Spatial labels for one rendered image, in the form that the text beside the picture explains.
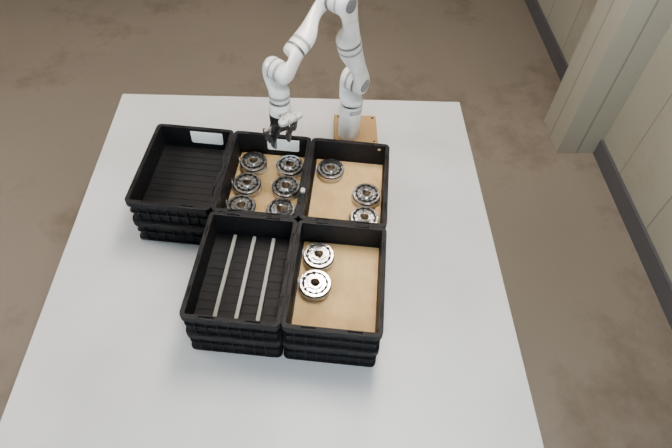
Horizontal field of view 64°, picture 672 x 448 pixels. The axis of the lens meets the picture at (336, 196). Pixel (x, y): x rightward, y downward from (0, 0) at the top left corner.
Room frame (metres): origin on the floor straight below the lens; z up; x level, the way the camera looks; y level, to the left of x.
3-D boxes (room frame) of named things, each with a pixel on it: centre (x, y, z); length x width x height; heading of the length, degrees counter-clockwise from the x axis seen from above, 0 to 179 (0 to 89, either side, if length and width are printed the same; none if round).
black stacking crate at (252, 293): (0.92, 0.28, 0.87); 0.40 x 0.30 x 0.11; 178
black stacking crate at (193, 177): (1.33, 0.56, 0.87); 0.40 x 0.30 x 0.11; 178
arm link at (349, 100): (1.74, -0.04, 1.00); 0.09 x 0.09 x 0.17; 53
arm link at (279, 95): (1.41, 0.22, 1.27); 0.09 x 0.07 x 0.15; 53
